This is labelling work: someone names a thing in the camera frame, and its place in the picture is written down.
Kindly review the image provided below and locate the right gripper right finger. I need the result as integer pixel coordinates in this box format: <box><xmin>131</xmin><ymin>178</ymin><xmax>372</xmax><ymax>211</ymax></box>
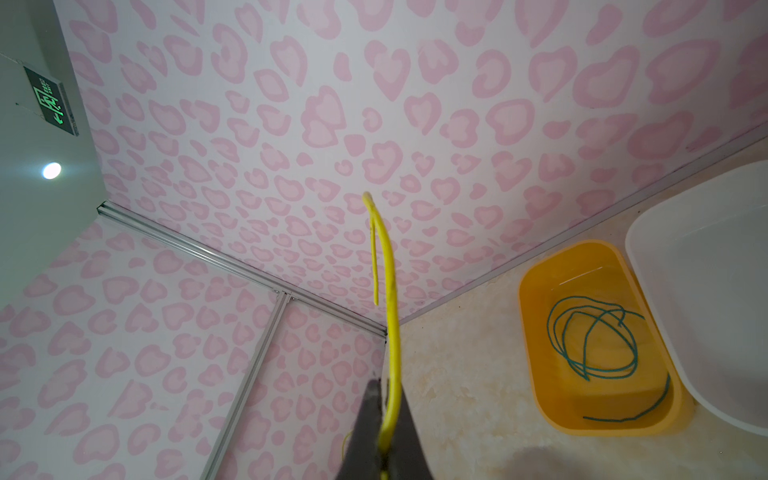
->
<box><xmin>385</xmin><ymin>391</ymin><xmax>434</xmax><ymax>480</ymax></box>

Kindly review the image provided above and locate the green cable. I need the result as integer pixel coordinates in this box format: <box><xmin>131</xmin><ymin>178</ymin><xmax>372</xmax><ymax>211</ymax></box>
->
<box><xmin>545</xmin><ymin>295</ymin><xmax>672</xmax><ymax>424</ymax></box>

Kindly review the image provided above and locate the yellow plastic bin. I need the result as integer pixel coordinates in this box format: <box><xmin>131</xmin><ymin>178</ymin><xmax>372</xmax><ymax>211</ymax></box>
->
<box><xmin>519</xmin><ymin>240</ymin><xmax>693</xmax><ymax>436</ymax></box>

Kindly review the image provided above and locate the green exit sign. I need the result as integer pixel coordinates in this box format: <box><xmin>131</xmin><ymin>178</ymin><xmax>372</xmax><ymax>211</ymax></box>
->
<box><xmin>23</xmin><ymin>64</ymin><xmax>79</xmax><ymax>137</ymax></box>

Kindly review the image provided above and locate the ceiling light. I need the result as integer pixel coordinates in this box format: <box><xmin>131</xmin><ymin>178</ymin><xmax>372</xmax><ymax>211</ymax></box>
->
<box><xmin>41</xmin><ymin>162</ymin><xmax>62</xmax><ymax>180</ymax></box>

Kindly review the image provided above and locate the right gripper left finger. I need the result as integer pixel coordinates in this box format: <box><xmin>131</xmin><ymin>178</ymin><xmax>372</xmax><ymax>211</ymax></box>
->
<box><xmin>336</xmin><ymin>379</ymin><xmax>382</xmax><ymax>480</ymax></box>

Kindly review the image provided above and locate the white plastic bin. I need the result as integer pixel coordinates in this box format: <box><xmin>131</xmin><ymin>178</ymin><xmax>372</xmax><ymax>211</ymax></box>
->
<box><xmin>625</xmin><ymin>161</ymin><xmax>767</xmax><ymax>436</ymax></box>

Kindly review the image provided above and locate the aluminium frame diagonal strut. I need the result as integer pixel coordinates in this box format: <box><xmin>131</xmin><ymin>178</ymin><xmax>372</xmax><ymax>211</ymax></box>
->
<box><xmin>200</xmin><ymin>292</ymin><xmax>291</xmax><ymax>480</ymax></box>

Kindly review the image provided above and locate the yellow cable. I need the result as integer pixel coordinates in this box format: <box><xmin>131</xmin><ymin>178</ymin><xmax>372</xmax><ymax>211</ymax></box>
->
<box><xmin>341</xmin><ymin>191</ymin><xmax>403</xmax><ymax>480</ymax></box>

